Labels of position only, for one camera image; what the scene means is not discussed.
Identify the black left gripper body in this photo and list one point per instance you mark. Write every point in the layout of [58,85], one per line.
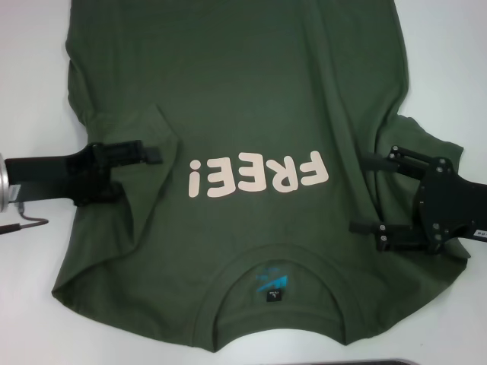
[45,176]

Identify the dark green FREE t-shirt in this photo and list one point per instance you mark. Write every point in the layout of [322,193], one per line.
[243,95]

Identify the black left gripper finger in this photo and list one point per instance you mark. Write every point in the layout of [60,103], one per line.
[129,154]
[100,194]

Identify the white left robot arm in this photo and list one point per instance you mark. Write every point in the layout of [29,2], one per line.
[3,182]

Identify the dark flat device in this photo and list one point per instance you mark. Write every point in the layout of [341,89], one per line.
[380,362]

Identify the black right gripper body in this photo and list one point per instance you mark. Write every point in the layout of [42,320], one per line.
[449,205]

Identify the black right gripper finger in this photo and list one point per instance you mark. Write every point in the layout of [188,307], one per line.
[395,237]
[399,161]

